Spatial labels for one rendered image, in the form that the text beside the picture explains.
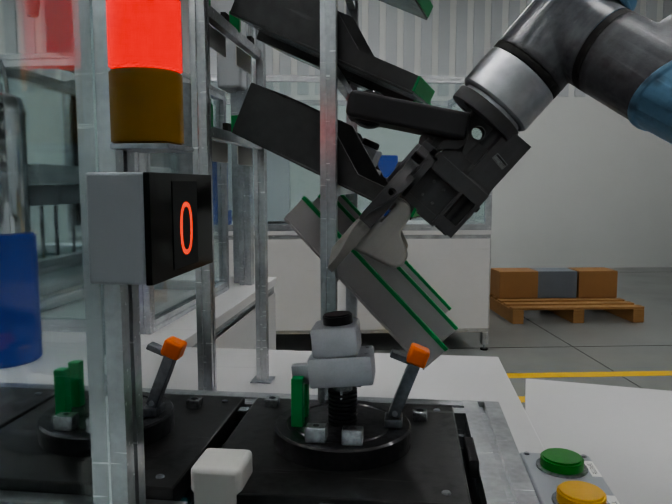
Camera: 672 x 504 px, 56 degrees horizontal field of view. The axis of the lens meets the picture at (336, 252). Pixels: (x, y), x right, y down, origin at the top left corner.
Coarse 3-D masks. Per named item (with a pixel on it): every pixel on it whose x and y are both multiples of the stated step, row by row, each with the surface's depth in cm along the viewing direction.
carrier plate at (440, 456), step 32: (256, 416) 72; (448, 416) 72; (224, 448) 63; (256, 448) 63; (416, 448) 63; (448, 448) 63; (256, 480) 56; (288, 480) 56; (320, 480) 56; (352, 480) 56; (384, 480) 56; (416, 480) 56; (448, 480) 56
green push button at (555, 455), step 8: (552, 448) 62; (560, 448) 62; (544, 456) 61; (552, 456) 61; (560, 456) 61; (568, 456) 61; (576, 456) 61; (544, 464) 60; (552, 464) 59; (560, 464) 59; (568, 464) 59; (576, 464) 59; (560, 472) 59; (568, 472) 59; (576, 472) 59
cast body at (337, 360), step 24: (336, 312) 64; (312, 336) 62; (336, 336) 61; (360, 336) 65; (312, 360) 62; (336, 360) 62; (360, 360) 61; (312, 384) 62; (336, 384) 62; (360, 384) 62
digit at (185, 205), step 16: (176, 192) 43; (192, 192) 46; (176, 208) 43; (192, 208) 46; (176, 224) 43; (192, 224) 46; (176, 240) 43; (192, 240) 46; (176, 256) 43; (192, 256) 46
